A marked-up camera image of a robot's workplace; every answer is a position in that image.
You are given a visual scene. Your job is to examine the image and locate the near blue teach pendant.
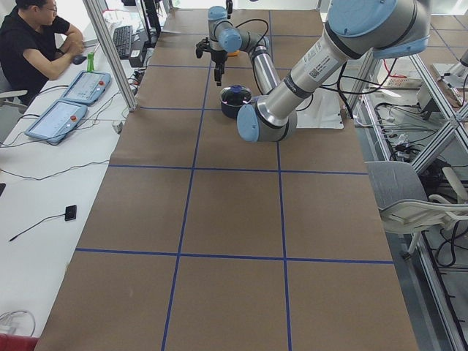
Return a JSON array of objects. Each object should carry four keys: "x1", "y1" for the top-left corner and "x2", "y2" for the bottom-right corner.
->
[{"x1": 25, "y1": 99, "x2": 88, "y2": 145}]

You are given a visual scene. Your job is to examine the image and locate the seated person in black shirt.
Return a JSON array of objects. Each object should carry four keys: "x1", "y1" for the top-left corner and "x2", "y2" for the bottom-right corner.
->
[{"x1": 1, "y1": 0, "x2": 84, "y2": 105}]

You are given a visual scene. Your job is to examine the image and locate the green bottle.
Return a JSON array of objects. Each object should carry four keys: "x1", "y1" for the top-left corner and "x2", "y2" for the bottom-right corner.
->
[{"x1": 87, "y1": 52, "x2": 94, "y2": 72}]

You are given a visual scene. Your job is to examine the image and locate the dark blue saucepan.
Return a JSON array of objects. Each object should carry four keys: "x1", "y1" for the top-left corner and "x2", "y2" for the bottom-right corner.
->
[{"x1": 220, "y1": 85, "x2": 252, "y2": 119}]

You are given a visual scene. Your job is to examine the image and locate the brown paper table mat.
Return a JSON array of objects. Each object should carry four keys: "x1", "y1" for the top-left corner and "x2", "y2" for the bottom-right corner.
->
[{"x1": 37, "y1": 7, "x2": 418, "y2": 350}]

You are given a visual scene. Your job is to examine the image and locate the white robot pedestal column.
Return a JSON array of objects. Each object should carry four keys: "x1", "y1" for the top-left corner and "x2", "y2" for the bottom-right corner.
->
[{"x1": 296, "y1": 88, "x2": 344, "y2": 129}]

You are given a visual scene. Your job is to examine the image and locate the small black square pad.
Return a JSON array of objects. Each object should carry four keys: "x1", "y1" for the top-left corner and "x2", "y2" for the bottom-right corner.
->
[{"x1": 64, "y1": 205, "x2": 78, "y2": 222}]

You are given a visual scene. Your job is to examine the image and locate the glass lid with blue knob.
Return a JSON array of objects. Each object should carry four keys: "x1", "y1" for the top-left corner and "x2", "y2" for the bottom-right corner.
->
[{"x1": 220, "y1": 85, "x2": 252, "y2": 107}]

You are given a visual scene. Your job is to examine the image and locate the far blue teach pendant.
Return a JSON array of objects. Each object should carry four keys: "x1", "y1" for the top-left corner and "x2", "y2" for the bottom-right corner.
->
[{"x1": 61, "y1": 71, "x2": 111, "y2": 106}]

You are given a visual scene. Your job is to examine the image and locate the black computer keyboard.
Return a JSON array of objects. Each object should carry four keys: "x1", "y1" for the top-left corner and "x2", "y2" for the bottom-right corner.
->
[{"x1": 113, "y1": 26, "x2": 133, "y2": 59}]

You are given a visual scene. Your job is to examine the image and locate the grey white office chair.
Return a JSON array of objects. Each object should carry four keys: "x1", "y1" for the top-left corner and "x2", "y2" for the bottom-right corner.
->
[{"x1": 366, "y1": 161, "x2": 467, "y2": 258}]

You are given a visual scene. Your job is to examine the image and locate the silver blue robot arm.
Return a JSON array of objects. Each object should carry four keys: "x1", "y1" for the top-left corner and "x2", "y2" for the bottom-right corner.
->
[{"x1": 196, "y1": 1, "x2": 432, "y2": 143}]

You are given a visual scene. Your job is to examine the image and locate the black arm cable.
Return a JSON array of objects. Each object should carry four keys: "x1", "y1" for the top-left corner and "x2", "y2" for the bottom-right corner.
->
[{"x1": 232, "y1": 18, "x2": 271, "y2": 56}]

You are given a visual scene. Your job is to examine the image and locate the blue teach pendant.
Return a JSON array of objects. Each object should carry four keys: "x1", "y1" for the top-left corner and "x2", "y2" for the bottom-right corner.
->
[
  {"x1": 25, "y1": 99, "x2": 88, "y2": 145},
  {"x1": 61, "y1": 71, "x2": 111, "y2": 106}
]

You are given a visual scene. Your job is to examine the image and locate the aluminium frame post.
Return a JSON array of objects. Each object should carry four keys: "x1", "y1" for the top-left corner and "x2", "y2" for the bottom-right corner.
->
[{"x1": 83, "y1": 0, "x2": 137, "y2": 112}]

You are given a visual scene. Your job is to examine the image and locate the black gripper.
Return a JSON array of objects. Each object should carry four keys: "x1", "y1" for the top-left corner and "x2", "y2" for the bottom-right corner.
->
[{"x1": 211, "y1": 50, "x2": 227, "y2": 86}]

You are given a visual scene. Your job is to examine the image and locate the yellow toy corn cob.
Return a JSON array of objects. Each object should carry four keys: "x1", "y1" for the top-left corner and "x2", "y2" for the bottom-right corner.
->
[{"x1": 227, "y1": 50, "x2": 240, "y2": 57}]

